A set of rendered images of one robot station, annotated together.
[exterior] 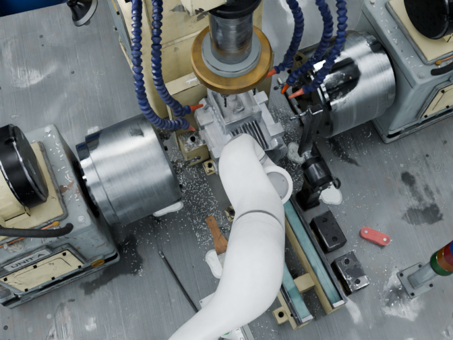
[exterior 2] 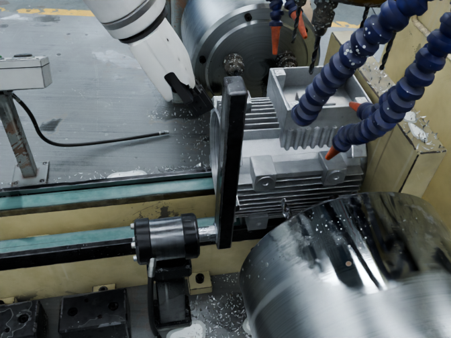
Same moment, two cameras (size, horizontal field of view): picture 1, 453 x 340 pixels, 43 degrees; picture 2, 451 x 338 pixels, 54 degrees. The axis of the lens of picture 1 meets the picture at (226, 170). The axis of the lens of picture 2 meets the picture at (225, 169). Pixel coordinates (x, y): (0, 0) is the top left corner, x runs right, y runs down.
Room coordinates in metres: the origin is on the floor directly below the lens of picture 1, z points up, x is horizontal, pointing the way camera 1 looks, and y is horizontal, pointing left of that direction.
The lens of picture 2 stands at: (0.65, -0.56, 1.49)
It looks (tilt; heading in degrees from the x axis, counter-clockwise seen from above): 45 degrees down; 99
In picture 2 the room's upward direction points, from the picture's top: 4 degrees clockwise
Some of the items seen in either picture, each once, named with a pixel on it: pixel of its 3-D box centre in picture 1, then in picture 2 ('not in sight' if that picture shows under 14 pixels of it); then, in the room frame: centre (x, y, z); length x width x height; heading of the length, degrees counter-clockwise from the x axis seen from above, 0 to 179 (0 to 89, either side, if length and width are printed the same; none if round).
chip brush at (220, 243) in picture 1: (222, 248); not in sight; (0.39, 0.02, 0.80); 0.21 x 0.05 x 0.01; 22
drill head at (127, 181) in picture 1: (112, 177); (241, 31); (0.53, 0.29, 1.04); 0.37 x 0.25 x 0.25; 112
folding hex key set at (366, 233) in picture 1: (375, 236); not in sight; (0.41, -0.42, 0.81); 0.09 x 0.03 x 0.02; 64
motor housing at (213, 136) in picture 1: (240, 133); (278, 155); (0.66, -0.04, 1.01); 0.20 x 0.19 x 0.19; 21
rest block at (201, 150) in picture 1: (193, 146); not in sight; (0.69, 0.09, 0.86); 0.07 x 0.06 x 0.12; 112
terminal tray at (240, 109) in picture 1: (234, 104); (314, 106); (0.69, -0.03, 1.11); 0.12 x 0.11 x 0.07; 21
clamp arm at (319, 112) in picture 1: (309, 133); (226, 176); (0.60, -0.21, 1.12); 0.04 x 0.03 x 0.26; 22
